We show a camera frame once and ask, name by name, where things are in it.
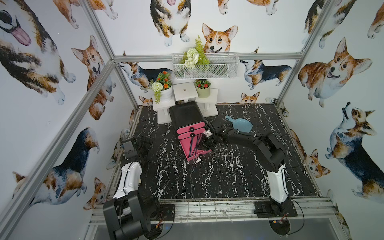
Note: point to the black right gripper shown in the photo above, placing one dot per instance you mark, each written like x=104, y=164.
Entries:
x=203, y=143

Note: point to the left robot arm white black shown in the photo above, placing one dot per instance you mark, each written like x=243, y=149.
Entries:
x=127, y=215

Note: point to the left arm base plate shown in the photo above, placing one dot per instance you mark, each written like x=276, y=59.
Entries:
x=162, y=212

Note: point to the green white artificial fern flowers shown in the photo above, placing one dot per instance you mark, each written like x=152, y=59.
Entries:
x=195, y=56

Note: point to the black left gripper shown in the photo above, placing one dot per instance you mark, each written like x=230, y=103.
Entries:
x=132, y=143

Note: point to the white wire basket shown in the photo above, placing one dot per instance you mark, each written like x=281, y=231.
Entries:
x=221, y=66

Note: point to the green pot red flowers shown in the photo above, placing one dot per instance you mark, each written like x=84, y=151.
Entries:
x=203, y=88

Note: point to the pink bottom drawer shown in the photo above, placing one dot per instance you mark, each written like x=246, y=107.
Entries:
x=195, y=147

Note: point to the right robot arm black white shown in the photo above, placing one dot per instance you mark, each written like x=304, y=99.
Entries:
x=269, y=152

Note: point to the white stepped display stand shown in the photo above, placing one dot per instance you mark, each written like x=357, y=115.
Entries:
x=185, y=92

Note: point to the black drawer cabinet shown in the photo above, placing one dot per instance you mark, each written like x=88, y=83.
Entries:
x=185, y=115

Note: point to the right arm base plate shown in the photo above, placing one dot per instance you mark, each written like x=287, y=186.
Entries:
x=272, y=209

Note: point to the white pot orange flowers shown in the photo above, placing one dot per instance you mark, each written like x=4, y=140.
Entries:
x=160, y=84

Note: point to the teal plastic dustpan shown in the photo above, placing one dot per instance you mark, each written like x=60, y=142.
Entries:
x=241, y=124

